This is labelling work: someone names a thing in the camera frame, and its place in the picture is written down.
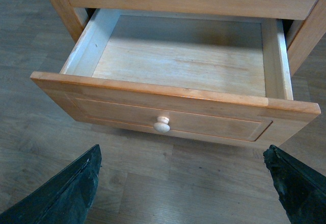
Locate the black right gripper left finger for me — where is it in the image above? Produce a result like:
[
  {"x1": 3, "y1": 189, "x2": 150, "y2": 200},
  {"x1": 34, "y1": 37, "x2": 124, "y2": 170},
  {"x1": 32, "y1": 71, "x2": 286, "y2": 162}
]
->
[{"x1": 1, "y1": 145, "x2": 102, "y2": 223}]

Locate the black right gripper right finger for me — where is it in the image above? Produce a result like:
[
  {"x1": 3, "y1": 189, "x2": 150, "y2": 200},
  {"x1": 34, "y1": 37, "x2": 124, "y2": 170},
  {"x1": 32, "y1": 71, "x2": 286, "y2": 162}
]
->
[{"x1": 263, "y1": 145, "x2": 325, "y2": 223}]

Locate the wooden drawer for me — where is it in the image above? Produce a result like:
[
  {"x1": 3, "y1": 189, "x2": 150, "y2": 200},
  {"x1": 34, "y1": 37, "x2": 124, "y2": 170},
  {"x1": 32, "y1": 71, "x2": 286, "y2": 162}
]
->
[{"x1": 31, "y1": 9, "x2": 321, "y2": 148}]

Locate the wooden nightstand cabinet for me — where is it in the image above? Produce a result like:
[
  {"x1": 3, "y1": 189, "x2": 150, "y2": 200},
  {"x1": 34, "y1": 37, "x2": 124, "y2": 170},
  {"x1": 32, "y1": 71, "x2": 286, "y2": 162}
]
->
[{"x1": 50, "y1": 0, "x2": 325, "y2": 74}]

